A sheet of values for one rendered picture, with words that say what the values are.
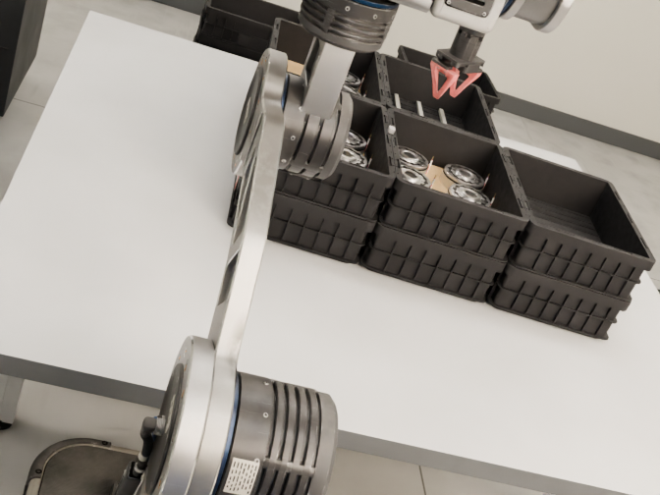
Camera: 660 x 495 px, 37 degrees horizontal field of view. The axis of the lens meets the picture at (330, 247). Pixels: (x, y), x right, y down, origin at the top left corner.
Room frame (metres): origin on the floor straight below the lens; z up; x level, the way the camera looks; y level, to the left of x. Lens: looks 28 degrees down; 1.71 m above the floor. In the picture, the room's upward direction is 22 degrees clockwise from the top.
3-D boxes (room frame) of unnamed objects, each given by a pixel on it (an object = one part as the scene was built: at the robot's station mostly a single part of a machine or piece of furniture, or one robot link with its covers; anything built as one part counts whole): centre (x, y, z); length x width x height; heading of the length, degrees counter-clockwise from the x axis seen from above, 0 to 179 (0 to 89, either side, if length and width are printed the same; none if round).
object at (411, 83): (2.45, -0.11, 0.87); 0.40 x 0.30 x 0.11; 11
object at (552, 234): (2.11, -0.48, 0.92); 0.40 x 0.30 x 0.02; 11
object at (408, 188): (2.05, -0.18, 0.92); 0.40 x 0.30 x 0.02; 11
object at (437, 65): (2.03, -0.10, 1.11); 0.07 x 0.07 x 0.09; 57
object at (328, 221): (2.00, 0.11, 0.76); 0.40 x 0.30 x 0.12; 11
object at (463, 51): (2.05, -0.11, 1.18); 0.10 x 0.07 x 0.07; 147
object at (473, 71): (2.06, -0.12, 1.11); 0.07 x 0.07 x 0.09; 57
